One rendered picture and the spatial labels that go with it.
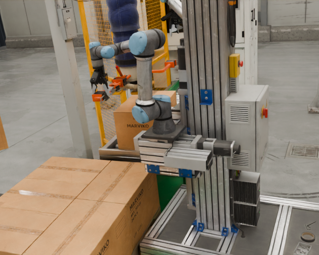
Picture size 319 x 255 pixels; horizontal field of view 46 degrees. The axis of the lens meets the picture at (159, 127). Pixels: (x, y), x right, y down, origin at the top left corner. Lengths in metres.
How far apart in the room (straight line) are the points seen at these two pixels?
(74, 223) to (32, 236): 0.26
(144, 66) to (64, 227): 1.13
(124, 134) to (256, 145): 1.26
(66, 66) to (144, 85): 2.01
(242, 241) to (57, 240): 1.23
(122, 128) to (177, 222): 0.90
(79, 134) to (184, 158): 2.24
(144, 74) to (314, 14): 9.53
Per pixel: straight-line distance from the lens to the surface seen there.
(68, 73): 4.05
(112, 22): 2.93
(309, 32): 11.30
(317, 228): 2.92
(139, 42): 2.02
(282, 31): 11.35
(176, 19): 2.93
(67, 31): 3.91
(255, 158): 2.36
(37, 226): 2.58
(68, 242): 2.36
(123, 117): 3.11
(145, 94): 2.14
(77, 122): 4.20
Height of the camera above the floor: 1.92
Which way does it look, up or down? 21 degrees down
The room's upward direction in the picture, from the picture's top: 6 degrees counter-clockwise
